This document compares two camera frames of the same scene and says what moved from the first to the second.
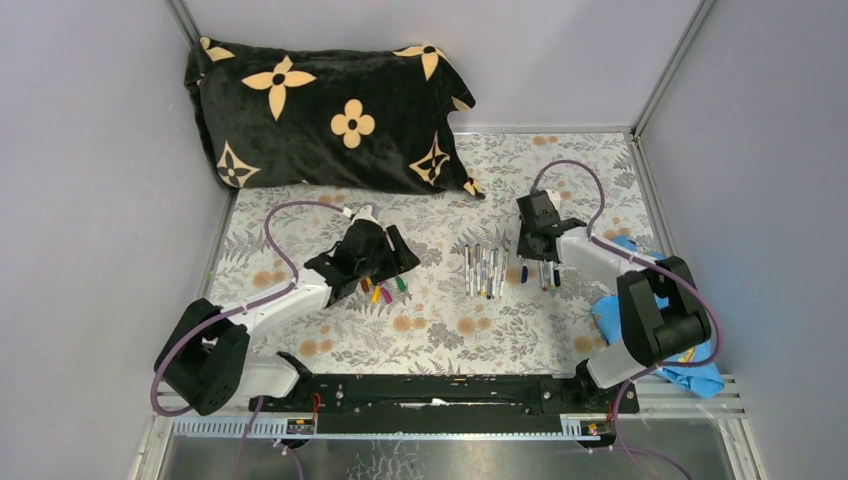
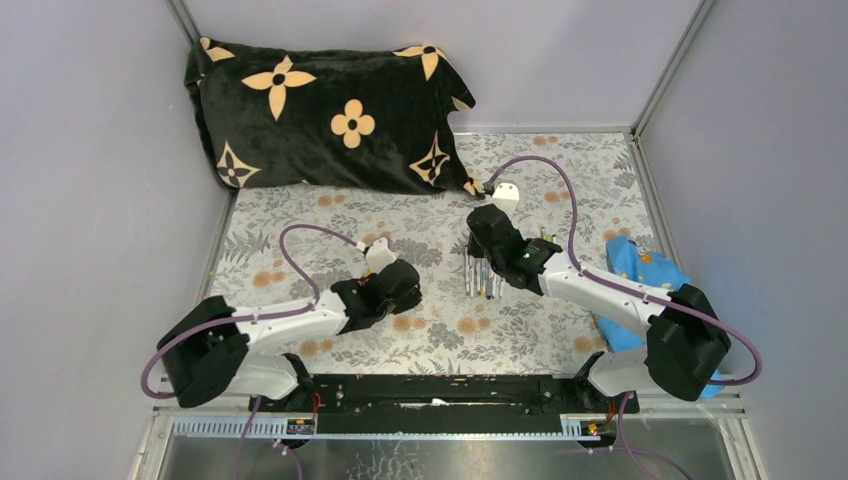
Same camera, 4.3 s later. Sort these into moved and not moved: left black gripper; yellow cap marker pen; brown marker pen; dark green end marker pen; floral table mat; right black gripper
Moved: right black gripper; left black gripper
Not moved: yellow cap marker pen; dark green end marker pen; floral table mat; brown marker pen
